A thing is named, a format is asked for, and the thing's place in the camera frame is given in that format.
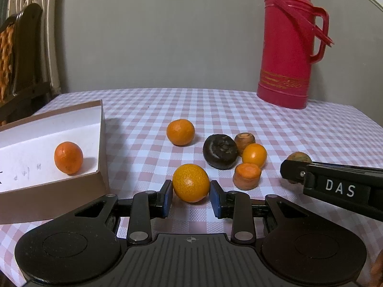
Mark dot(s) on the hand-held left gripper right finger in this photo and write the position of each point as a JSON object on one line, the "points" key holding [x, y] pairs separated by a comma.
{"points": [[214, 198]]}

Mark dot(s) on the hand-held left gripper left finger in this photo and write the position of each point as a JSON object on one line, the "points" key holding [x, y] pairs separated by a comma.
{"points": [[168, 198]]}

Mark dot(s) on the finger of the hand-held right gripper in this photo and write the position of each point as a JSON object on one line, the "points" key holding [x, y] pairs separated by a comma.
{"points": [[291, 170]]}

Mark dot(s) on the mottled brown carrot piece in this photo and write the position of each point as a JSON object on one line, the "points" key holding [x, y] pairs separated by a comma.
{"points": [[298, 157]]}

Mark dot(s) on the large smooth orange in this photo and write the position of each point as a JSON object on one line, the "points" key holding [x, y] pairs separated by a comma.
{"points": [[191, 183]]}

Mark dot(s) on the small smooth orange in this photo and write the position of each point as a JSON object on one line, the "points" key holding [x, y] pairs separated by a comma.
{"points": [[254, 155]]}

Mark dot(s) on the brown-skinned carrot piece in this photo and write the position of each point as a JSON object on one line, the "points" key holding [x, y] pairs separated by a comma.
{"points": [[245, 140]]}

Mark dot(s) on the orange with side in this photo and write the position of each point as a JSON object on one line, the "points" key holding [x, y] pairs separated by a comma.
{"points": [[68, 157]]}

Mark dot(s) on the cardboard box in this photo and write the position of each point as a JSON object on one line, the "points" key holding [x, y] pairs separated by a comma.
{"points": [[48, 143]]}

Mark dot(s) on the bright orange carrot chunk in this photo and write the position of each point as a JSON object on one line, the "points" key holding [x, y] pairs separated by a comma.
{"points": [[246, 177]]}

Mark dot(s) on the dark chocolate donut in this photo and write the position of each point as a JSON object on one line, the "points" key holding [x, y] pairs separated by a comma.
{"points": [[220, 151]]}

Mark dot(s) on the dimpled tangerine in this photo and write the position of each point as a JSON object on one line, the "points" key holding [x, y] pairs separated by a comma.
{"points": [[180, 132]]}

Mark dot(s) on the pink checked tablecloth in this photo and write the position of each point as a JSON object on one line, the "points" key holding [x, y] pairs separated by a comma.
{"points": [[239, 119]]}

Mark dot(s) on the red thermos flask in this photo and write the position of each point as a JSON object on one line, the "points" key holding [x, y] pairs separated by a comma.
{"points": [[287, 50]]}

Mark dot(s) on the dark wooden chair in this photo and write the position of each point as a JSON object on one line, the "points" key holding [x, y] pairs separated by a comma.
{"points": [[21, 65]]}

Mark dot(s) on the striped beige curtain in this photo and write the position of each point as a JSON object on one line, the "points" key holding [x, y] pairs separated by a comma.
{"points": [[45, 21]]}

